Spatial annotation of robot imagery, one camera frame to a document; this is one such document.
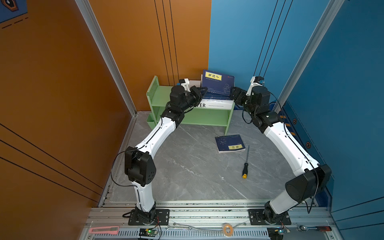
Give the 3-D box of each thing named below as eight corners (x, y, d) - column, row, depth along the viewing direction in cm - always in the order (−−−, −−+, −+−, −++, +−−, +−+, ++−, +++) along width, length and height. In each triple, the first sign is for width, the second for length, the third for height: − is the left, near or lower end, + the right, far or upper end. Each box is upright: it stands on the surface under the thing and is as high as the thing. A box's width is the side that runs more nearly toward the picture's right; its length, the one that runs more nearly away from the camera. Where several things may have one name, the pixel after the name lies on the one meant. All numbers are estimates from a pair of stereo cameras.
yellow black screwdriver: (242, 177, 88) (243, 176, 86) (246, 147, 102) (247, 145, 100) (245, 179, 88) (247, 177, 86) (250, 148, 101) (251, 146, 99)
